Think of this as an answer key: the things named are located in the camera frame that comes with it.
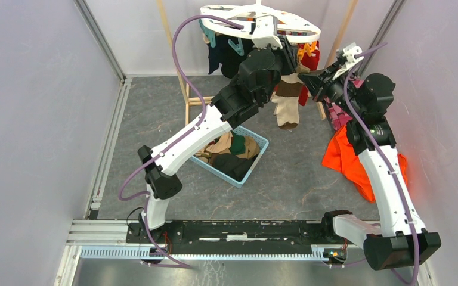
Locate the black hanging sock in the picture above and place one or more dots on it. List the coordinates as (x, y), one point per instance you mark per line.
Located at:
(224, 58)

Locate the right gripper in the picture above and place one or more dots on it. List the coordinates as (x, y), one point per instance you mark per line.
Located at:
(315, 81)

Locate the white round sock hanger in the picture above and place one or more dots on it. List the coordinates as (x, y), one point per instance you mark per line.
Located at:
(296, 28)

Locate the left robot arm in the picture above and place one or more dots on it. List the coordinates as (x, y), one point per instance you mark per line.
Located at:
(248, 91)

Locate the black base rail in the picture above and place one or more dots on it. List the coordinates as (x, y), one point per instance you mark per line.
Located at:
(238, 237)

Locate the teal clothespin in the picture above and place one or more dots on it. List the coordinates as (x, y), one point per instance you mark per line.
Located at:
(237, 47)
(209, 36)

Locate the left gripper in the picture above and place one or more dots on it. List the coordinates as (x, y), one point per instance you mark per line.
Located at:
(288, 53)

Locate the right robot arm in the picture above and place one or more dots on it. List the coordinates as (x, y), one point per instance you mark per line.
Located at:
(402, 238)

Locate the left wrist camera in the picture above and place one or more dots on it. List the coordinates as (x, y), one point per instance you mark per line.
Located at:
(263, 33)

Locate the light blue laundry basket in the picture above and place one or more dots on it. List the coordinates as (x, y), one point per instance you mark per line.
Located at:
(262, 144)

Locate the wooden hanger stand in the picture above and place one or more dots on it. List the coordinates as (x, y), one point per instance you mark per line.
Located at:
(185, 87)

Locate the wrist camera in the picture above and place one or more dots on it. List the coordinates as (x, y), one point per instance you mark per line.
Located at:
(263, 33)
(349, 57)

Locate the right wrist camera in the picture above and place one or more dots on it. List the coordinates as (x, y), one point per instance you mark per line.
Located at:
(349, 57)

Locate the red santa pattern sock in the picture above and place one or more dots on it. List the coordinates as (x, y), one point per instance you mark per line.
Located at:
(311, 63)

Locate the orange cloth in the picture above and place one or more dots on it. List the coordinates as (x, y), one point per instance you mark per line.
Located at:
(340, 156)

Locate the tan sock in basket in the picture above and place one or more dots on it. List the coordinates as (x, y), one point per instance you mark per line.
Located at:
(241, 146)

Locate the pink camouflage cloth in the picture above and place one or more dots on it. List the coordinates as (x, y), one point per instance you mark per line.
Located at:
(337, 116)

